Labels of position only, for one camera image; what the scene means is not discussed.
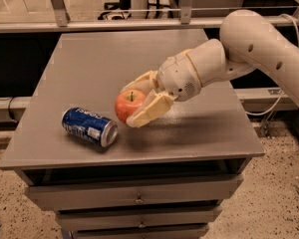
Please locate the metal window railing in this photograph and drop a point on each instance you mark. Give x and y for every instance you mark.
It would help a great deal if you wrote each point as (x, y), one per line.
(29, 16)

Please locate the top cabinet drawer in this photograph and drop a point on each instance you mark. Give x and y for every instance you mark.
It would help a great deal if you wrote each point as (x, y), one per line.
(134, 192)

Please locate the grey drawer cabinet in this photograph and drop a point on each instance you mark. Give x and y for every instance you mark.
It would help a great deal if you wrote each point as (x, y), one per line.
(209, 135)

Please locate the red apple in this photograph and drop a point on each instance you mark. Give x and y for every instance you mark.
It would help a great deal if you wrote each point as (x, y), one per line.
(127, 102)

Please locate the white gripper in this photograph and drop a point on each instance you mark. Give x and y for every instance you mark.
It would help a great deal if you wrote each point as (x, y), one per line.
(178, 76)

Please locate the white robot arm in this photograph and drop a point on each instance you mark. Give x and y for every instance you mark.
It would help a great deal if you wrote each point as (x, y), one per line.
(246, 42)

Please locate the bottom cabinet drawer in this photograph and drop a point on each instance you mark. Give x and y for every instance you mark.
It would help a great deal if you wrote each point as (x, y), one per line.
(162, 232)

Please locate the cabinet drawer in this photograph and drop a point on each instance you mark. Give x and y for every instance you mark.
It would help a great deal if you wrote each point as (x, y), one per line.
(162, 232)
(134, 192)
(138, 218)

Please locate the middle cabinet drawer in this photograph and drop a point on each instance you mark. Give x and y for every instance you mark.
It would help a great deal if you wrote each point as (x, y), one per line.
(138, 218)

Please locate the blue pepsi can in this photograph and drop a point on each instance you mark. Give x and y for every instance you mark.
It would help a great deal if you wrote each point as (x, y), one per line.
(90, 126)

